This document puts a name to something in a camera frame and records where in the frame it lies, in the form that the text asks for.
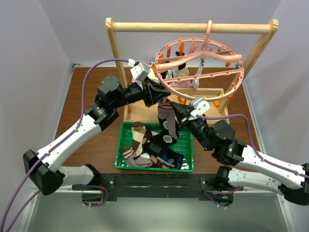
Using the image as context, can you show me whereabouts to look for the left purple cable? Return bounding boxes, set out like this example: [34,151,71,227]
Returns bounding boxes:
[0,58,132,232]

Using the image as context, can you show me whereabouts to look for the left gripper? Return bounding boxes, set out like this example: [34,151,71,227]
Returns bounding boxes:
[112,76,171,109]

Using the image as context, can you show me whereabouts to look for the pink round clip hanger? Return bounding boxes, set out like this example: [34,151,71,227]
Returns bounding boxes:
[152,20,245,102]

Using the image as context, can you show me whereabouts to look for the green plastic tray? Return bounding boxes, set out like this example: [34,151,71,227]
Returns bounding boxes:
[115,121,194,173]

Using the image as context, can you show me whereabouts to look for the brown and cream sock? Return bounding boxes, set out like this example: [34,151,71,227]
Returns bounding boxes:
[131,121,153,157]

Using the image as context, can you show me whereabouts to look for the pink cloth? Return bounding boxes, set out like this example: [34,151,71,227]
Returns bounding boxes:
[131,66,193,88]

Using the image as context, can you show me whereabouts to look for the orange clothespin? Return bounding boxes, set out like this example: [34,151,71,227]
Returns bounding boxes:
[213,100,222,108]
[177,97,186,105]

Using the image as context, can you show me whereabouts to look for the wooden hanging rack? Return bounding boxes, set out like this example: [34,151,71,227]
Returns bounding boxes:
[106,17,279,118]

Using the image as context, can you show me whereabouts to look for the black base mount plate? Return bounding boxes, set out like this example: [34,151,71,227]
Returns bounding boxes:
[100,174,234,203]

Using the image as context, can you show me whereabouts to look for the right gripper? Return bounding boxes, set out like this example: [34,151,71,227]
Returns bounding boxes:
[170,101,213,150]

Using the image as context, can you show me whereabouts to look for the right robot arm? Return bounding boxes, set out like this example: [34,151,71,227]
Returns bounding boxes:
[171,97,309,205]

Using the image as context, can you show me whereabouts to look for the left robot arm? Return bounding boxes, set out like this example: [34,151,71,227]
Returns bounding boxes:
[23,75,171,196]

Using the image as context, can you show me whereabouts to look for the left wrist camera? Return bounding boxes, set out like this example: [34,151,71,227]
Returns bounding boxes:
[128,58,149,83]

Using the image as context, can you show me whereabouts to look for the black sock with blue logo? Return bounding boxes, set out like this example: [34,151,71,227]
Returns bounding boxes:
[143,142,184,169]

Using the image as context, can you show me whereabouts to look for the grey sock with red stripes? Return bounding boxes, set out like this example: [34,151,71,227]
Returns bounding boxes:
[157,98,180,140]
[122,146,153,167]

